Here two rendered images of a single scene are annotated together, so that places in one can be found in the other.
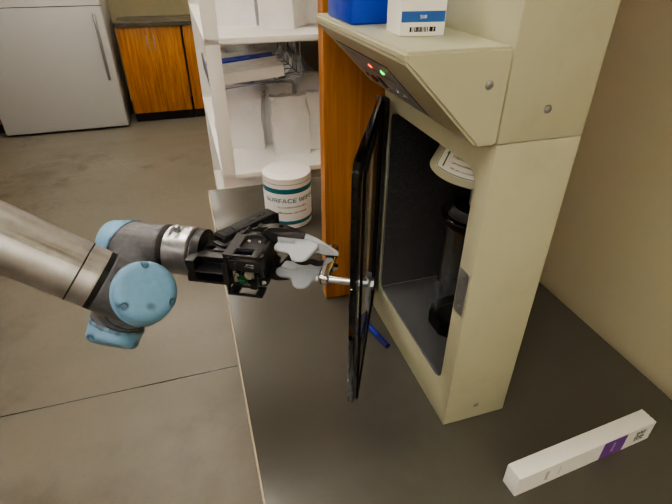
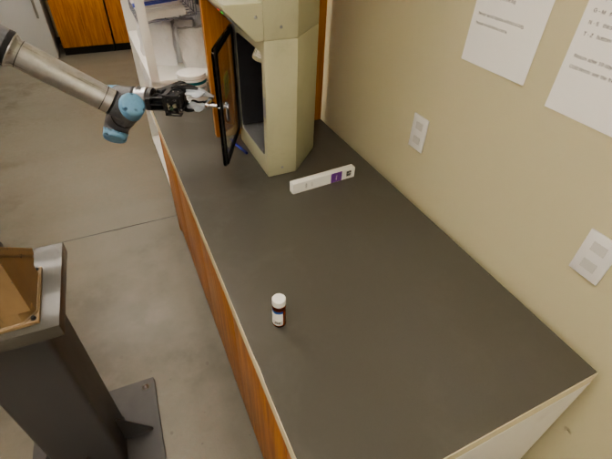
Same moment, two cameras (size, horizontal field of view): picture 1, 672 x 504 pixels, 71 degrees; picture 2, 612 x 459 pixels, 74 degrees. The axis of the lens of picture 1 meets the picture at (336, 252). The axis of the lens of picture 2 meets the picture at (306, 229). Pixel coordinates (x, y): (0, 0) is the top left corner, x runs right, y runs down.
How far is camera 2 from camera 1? 0.81 m
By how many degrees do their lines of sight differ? 10
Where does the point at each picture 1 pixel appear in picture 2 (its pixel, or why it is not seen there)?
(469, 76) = (247, 14)
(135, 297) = (129, 106)
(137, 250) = not seen: hidden behind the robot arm
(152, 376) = (114, 225)
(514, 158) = (272, 46)
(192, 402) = (144, 237)
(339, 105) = (211, 29)
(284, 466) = (198, 191)
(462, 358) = (270, 140)
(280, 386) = (194, 168)
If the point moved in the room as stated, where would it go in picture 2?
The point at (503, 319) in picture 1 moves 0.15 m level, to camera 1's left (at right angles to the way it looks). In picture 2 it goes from (285, 121) to (240, 122)
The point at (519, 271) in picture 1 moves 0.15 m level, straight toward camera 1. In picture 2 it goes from (286, 97) to (270, 116)
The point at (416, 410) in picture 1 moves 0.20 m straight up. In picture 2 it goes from (257, 173) to (254, 123)
